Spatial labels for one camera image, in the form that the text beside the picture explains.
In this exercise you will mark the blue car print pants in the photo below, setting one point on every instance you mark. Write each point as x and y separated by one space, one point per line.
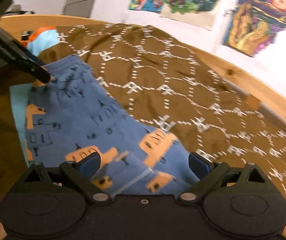
90 120

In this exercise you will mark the grey wall panel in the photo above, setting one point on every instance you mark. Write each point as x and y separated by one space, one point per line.
80 2

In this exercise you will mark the brown patterned blanket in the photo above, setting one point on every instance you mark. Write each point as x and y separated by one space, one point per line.
173 80

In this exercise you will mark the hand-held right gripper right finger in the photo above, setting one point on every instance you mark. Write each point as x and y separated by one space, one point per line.
198 164

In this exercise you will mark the swirly night sky wall poster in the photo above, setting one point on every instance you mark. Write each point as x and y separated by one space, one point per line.
263 20

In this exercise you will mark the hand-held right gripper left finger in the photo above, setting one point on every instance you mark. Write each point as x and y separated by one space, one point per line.
91 163

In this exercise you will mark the blond cartoon figure wall poster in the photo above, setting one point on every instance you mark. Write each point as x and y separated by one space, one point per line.
193 5

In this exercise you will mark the wooden bed frame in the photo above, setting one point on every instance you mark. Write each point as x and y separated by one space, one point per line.
248 85

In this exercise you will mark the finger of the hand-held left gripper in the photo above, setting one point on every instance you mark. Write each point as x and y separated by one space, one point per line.
25 62

